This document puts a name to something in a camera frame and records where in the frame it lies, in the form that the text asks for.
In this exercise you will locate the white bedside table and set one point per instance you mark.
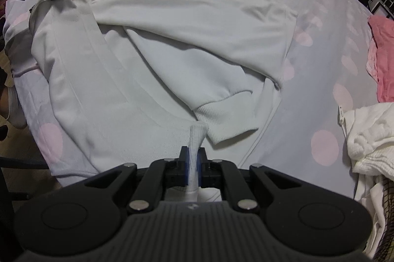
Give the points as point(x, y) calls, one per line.
point(377, 2)

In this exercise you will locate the white sweatshirt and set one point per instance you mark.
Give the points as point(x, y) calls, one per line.
point(184, 19)

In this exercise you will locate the striped cloth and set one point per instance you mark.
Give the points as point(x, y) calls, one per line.
point(386, 219)

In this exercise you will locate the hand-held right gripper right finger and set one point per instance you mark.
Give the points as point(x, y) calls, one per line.
point(202, 166)

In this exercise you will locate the light pink pillow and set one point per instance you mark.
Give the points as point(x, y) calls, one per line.
point(371, 62)

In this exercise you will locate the white sock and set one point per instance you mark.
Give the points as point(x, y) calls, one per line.
point(18, 114)

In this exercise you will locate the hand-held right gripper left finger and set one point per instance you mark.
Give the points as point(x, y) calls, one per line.
point(184, 166)

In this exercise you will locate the cream white garment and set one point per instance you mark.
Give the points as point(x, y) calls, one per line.
point(369, 203)

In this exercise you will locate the white waffle cloth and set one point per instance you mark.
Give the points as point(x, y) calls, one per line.
point(369, 132)

